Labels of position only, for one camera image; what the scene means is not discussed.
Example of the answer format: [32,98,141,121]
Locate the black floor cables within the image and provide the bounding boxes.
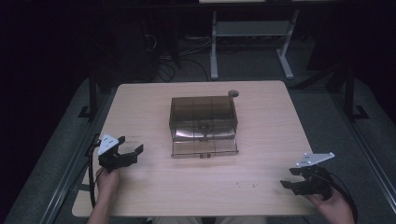
[143,32,210,83]

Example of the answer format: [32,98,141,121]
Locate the clear brown drawer box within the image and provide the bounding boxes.
[168,95,239,142]

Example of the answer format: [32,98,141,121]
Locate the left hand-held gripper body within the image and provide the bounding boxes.
[92,133,138,173]

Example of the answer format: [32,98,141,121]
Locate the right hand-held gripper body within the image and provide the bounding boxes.
[295,151,336,201]

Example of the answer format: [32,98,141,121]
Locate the clear brown drawer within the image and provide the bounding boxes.
[170,137,240,160]

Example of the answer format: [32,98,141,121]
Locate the black metal stand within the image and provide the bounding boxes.
[78,70,98,123]
[344,65,371,121]

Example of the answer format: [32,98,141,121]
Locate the person's right hand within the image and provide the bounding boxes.
[305,188,357,224]

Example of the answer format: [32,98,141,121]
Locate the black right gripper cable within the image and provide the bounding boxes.
[312,171,359,224]

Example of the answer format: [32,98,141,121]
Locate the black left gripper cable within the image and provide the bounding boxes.
[85,141,105,209]

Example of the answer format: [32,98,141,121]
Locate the white metal desk frame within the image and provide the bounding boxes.
[209,8,300,81]

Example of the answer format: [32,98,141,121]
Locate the person's left hand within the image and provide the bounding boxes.
[95,167,121,210]

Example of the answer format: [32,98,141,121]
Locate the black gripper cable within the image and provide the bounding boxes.
[85,141,105,209]
[312,171,359,224]

